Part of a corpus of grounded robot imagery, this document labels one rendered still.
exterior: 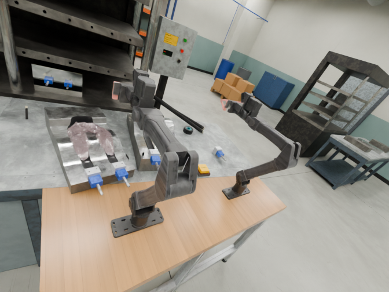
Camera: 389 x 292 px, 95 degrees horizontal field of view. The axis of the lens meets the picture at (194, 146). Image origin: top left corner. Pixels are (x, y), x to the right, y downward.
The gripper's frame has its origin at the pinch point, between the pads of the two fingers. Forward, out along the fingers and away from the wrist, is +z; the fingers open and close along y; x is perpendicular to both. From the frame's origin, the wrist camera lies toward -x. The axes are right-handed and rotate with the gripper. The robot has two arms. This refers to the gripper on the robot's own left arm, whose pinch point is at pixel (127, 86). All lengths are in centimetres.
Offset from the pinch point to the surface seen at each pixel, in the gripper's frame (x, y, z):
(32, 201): 54, 34, -7
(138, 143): 31.4, -10.3, 1.1
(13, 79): 34, 44, 73
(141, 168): 38.3, -9.5, -11.2
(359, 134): 49, -675, 23
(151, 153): 28.5, -13.2, -10.7
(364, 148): 36, -409, -34
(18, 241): 85, 42, -5
